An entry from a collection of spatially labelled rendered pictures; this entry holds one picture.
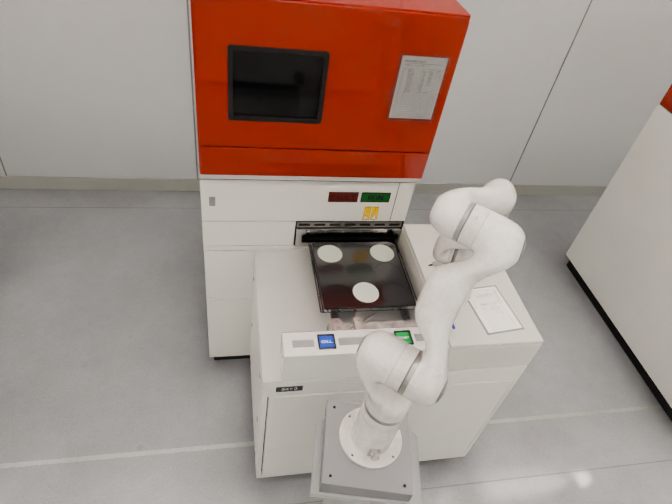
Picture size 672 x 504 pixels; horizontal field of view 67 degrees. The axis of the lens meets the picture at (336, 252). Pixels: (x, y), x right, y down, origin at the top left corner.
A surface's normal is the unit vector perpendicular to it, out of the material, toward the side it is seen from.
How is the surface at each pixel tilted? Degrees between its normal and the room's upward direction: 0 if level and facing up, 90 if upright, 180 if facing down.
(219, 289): 90
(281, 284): 0
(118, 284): 0
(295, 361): 90
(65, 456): 0
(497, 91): 90
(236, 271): 90
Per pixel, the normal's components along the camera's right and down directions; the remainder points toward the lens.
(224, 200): 0.16, 0.69
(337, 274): 0.14, -0.72
